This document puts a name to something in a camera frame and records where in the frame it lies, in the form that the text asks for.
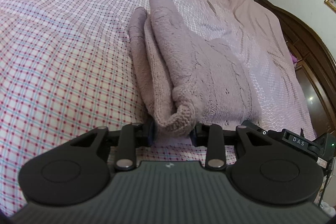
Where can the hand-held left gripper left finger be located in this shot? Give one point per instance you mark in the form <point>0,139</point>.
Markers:
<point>147,134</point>

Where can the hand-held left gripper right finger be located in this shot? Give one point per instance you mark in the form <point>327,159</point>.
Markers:
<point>196,135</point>

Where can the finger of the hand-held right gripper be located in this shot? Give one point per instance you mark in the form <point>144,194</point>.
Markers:
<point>270,133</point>

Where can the pink knitted sweater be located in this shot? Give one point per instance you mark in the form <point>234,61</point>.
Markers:
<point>183,56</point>

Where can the purple pillow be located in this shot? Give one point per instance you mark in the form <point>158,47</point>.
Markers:
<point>293,58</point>

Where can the dark wooden headboard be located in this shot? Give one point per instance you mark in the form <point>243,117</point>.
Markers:
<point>309,56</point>

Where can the pink checked bedsheet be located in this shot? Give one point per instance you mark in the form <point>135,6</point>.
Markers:
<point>65,43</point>

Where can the gold framed picture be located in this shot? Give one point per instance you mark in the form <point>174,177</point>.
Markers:
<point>331,1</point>

